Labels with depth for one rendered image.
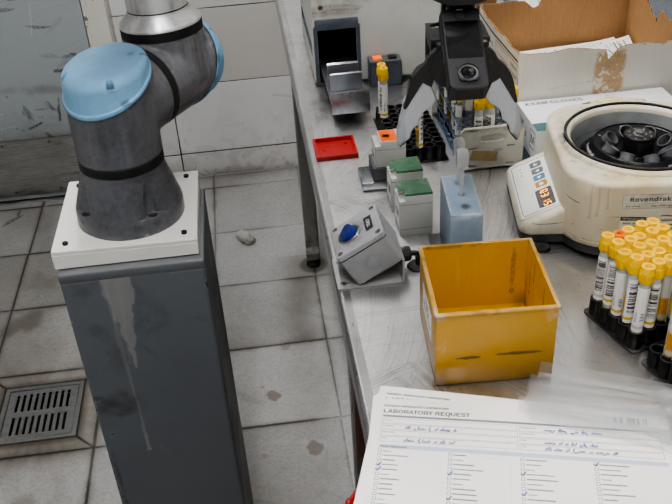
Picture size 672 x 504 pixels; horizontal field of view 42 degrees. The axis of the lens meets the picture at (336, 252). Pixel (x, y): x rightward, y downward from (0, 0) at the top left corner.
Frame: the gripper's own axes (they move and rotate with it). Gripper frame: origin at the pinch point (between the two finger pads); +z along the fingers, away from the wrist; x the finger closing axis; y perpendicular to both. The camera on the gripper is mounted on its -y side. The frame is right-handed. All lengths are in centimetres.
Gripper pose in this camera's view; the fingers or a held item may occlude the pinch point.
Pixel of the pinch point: (458, 146)
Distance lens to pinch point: 113.6
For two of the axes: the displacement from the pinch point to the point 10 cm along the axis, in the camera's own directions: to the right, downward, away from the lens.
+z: 0.5, 8.3, 5.6
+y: -0.3, -5.6, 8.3
